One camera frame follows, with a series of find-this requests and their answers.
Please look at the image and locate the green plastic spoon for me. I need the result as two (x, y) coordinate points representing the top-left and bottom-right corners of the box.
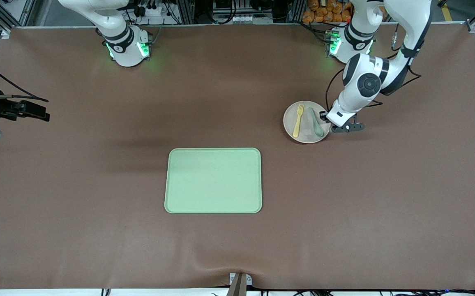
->
(306, 107), (325, 138)

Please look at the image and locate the yellow plastic fork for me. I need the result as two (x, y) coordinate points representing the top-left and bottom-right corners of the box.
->
(293, 104), (305, 138)

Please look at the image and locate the round beige plate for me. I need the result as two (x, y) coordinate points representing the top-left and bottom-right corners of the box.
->
(283, 101), (331, 144)

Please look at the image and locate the bag of orange items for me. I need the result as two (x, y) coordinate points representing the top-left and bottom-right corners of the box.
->
(302, 0), (352, 24)

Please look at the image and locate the brown table cover mat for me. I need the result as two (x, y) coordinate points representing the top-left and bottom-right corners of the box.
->
(0, 23), (475, 291)

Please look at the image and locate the white connector strip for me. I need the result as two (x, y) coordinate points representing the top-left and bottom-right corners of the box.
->
(214, 12), (273, 24)

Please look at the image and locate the light green rectangular tray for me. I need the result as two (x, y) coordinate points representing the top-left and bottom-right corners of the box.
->
(164, 148), (263, 214)

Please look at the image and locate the white power strip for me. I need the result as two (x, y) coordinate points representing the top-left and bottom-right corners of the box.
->
(139, 4), (169, 18)

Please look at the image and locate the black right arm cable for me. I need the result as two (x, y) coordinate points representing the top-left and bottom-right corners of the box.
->
(0, 58), (50, 103)

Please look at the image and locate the metal table clamp bracket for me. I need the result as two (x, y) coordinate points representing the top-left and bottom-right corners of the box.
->
(227, 273), (253, 296)

